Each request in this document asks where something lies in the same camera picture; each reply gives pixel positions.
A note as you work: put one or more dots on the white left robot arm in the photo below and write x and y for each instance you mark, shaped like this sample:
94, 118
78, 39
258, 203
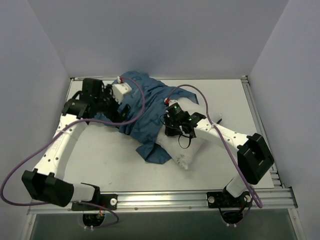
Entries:
46, 181

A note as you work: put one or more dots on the blue cartoon pillowcase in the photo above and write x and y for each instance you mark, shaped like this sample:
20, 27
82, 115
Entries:
145, 130

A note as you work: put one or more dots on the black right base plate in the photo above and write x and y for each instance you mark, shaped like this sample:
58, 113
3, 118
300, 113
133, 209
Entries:
223, 199

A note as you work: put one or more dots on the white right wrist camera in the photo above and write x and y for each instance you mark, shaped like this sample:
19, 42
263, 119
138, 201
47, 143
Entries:
169, 102

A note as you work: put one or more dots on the aluminium front rail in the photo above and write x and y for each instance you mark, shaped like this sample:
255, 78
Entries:
199, 200

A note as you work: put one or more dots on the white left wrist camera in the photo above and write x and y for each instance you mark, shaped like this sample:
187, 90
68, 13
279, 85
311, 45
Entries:
120, 90

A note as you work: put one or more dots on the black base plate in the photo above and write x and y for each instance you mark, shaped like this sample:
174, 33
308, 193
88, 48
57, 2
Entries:
108, 201
223, 199

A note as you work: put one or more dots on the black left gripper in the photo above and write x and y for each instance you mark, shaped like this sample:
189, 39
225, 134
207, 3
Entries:
116, 110

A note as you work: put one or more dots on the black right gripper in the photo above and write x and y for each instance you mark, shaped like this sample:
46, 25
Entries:
169, 128

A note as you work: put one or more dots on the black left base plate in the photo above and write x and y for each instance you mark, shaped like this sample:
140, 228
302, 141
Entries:
108, 201

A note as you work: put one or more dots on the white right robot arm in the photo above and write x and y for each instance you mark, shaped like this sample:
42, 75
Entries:
251, 154

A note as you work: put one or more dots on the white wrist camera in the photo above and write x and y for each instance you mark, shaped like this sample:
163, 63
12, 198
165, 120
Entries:
120, 90
169, 102

